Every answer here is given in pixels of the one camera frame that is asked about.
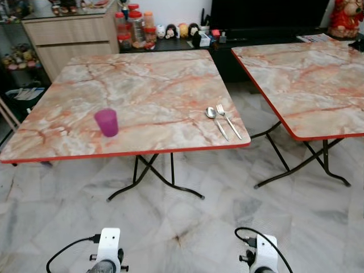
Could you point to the silver metal spoon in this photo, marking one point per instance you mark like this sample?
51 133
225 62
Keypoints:
211 112

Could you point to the small white blue box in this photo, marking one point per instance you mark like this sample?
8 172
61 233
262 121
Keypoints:
205 39

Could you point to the small white doll figurine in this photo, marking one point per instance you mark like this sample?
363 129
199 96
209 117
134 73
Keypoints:
160 31

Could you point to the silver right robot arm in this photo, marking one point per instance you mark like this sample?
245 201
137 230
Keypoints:
265 269

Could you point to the small black box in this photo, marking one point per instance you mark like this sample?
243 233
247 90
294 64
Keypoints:
356 45

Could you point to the slim clear jar red lid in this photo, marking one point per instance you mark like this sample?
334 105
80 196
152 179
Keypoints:
120 24

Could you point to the purple plastic cup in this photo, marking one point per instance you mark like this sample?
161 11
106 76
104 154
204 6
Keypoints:
106 124

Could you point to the light wooden cabinet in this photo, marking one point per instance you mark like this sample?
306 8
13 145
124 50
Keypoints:
68 40

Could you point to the small black doll figurine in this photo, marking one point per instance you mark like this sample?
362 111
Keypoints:
193 28

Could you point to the big red gold figurine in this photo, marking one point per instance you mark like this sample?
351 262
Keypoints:
344 20

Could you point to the glass display shelf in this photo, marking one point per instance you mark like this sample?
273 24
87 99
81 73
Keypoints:
14 57

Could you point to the stack of magazines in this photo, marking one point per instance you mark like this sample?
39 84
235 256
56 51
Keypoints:
28 94

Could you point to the small yellow doll figurine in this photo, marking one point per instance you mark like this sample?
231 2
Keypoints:
183 30

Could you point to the small dark-haired doll figurine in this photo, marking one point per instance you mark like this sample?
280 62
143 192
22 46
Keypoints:
171 31

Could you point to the small red container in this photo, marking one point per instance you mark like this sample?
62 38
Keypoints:
215 33

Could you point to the small squat jar red lid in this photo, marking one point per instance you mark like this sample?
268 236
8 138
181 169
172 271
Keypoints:
124 42

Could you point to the silver metal fork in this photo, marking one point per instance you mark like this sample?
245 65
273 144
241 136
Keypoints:
220 109

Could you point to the marble pattern folding table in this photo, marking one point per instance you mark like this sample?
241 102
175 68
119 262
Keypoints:
307 79
142 85

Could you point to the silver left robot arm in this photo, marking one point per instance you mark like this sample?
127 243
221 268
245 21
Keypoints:
102 267

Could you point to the black flat television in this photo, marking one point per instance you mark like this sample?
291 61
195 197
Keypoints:
267 14

